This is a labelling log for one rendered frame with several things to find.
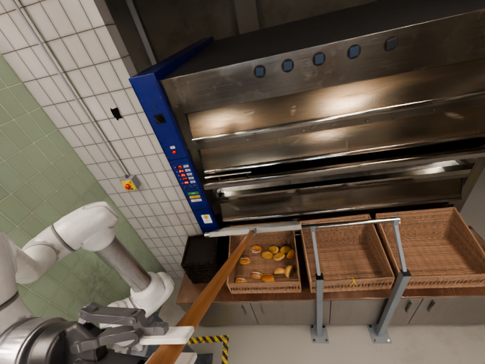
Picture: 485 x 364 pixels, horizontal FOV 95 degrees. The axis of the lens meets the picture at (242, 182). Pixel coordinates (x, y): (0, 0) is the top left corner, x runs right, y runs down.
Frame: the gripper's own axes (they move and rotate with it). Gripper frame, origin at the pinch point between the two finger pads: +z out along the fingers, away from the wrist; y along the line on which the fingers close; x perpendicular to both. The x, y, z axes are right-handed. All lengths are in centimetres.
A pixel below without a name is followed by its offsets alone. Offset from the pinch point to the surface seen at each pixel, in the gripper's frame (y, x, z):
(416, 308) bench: 74, -152, 105
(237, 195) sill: -22, -144, -15
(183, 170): -44, -121, -48
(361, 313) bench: 80, -157, 68
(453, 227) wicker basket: 22, -164, 145
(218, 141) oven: -58, -112, -17
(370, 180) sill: -21, -142, 84
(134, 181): -41, -122, -88
